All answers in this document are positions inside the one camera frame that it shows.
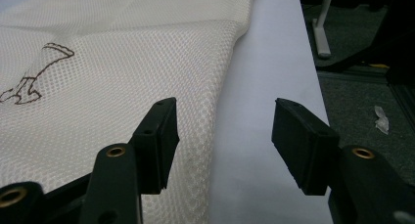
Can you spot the crumpled white wrapper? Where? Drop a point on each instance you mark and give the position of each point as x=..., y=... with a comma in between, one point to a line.
x=382, y=121

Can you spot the white mesh laundry bag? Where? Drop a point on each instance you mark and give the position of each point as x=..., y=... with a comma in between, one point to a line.
x=130, y=70

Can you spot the white metal stand leg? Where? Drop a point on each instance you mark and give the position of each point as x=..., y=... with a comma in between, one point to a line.
x=321, y=38

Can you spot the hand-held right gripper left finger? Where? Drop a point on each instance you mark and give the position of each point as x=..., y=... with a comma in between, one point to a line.
x=153, y=145

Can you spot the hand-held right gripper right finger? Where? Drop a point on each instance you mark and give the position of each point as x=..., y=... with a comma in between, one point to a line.
x=303, y=145

